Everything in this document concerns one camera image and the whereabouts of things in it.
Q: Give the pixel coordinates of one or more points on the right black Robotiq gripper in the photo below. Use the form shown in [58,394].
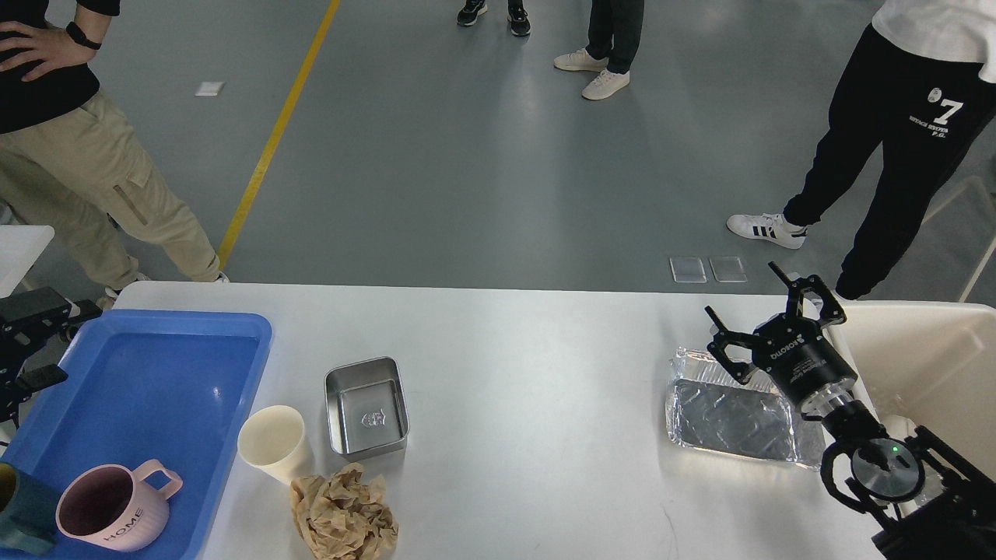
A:
[801,362]

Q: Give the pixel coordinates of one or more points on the square metal tin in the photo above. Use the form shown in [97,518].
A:
[367,413]

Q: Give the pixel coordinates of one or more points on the pink HOME mug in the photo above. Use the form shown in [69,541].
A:
[117,508]

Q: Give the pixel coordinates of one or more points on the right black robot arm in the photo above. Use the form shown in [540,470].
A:
[931,502]

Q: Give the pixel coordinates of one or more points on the right floor plate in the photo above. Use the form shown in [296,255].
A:
[728,269]

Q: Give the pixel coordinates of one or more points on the floor plate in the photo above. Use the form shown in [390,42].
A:
[728,269]
[688,270]

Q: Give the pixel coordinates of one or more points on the aluminium foil tray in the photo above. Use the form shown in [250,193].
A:
[706,409]

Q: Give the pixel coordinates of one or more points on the left floor plate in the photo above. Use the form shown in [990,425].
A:
[688,270]

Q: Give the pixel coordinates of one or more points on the beige plastic bin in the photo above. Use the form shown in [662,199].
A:
[926,363]

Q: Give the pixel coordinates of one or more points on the chair base with castors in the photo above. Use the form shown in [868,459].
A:
[960,231]

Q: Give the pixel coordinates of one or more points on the person in black joggers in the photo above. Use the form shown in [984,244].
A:
[920,87]

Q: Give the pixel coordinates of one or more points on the person with white sneakers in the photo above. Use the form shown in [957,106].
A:
[613,36]

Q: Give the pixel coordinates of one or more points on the crumpled brown paper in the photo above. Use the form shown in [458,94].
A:
[341,517]

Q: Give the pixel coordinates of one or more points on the cream paper cup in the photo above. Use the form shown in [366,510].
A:
[275,440]

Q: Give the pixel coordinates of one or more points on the blue plastic tray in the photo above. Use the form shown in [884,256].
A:
[173,386]

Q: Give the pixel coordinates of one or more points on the person in khaki trousers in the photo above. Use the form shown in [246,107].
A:
[71,160]

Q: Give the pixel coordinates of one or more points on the white side table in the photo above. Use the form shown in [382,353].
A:
[21,246]

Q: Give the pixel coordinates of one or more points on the teal mug in tray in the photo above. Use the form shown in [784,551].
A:
[28,511]

